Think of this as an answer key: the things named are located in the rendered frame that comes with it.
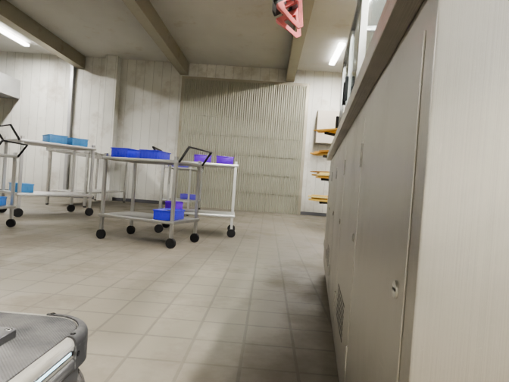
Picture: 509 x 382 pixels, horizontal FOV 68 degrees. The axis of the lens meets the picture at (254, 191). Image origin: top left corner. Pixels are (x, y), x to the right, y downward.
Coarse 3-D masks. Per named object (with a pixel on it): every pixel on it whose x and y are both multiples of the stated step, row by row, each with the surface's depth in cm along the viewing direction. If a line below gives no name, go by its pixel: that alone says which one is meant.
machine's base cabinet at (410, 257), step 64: (448, 0) 38; (448, 64) 38; (384, 128) 62; (448, 128) 38; (384, 192) 58; (448, 192) 38; (384, 256) 54; (448, 256) 38; (384, 320) 51; (448, 320) 38
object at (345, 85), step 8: (360, 0) 185; (368, 0) 163; (368, 8) 163; (352, 24) 213; (360, 24) 164; (352, 32) 220; (360, 32) 163; (368, 32) 221; (360, 40) 163; (360, 48) 163; (360, 56) 163; (344, 64) 277; (360, 64) 163; (344, 72) 277; (344, 88) 228; (344, 96) 216; (344, 104) 228
